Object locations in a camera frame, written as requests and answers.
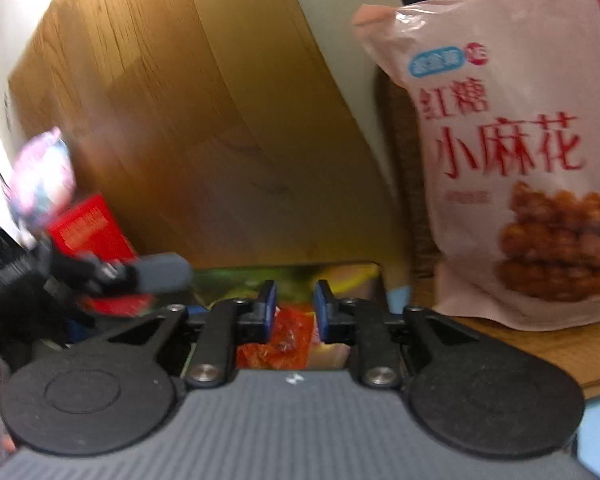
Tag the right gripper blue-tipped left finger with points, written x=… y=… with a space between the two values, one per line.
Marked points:
x=219 y=332

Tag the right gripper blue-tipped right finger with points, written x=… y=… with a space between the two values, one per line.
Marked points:
x=360 y=325

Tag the red snack packet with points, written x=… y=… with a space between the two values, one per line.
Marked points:
x=288 y=348

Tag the black metal tin box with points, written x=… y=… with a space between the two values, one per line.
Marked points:
x=295 y=288

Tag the red gift box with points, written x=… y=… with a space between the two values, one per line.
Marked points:
x=89 y=227

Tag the pink blue plush toy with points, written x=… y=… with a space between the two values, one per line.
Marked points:
x=42 y=185

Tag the cartoon pig bed sheet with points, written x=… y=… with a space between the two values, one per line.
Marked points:
x=501 y=393

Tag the pink twisted-dough snack bag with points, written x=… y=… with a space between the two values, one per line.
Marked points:
x=507 y=95

